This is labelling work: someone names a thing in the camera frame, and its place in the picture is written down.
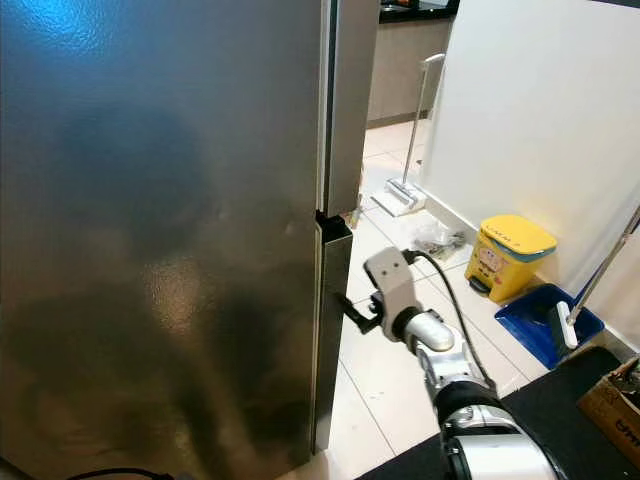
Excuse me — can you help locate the silver fridge door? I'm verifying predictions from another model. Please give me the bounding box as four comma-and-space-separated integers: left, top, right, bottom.
0, 215, 356, 479

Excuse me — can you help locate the silver fridge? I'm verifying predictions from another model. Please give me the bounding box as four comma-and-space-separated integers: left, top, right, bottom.
0, 0, 381, 271

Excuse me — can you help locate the crumpled clear plastic bag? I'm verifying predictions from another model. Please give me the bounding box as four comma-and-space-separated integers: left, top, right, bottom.
400, 213, 469, 253

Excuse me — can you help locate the white flat mop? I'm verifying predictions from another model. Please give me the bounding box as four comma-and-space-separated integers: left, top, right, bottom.
370, 52, 448, 218

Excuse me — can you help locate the yellow pedal bin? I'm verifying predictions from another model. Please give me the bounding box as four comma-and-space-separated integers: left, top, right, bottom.
464, 213, 559, 305

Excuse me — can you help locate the blue dustpan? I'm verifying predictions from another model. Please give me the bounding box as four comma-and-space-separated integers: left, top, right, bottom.
494, 282, 608, 371

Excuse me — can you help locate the printed cardboard box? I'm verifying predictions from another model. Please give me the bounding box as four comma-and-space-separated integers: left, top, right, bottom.
576, 357, 640, 443

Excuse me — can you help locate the grey cabinet black countertop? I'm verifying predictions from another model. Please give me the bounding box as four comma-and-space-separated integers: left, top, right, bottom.
365, 0, 461, 126

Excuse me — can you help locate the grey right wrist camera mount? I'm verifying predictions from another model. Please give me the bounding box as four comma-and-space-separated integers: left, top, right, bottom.
362, 246, 418, 343

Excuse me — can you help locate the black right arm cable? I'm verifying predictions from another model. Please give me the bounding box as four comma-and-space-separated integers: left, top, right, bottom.
405, 250, 498, 393

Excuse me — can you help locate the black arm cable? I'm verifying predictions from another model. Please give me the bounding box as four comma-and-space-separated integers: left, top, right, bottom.
405, 250, 498, 393
63, 466, 171, 480

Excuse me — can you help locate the white long-handled brush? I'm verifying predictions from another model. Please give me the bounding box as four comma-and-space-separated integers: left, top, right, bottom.
553, 203, 640, 353

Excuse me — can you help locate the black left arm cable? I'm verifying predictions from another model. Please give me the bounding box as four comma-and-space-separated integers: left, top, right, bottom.
63, 466, 171, 480

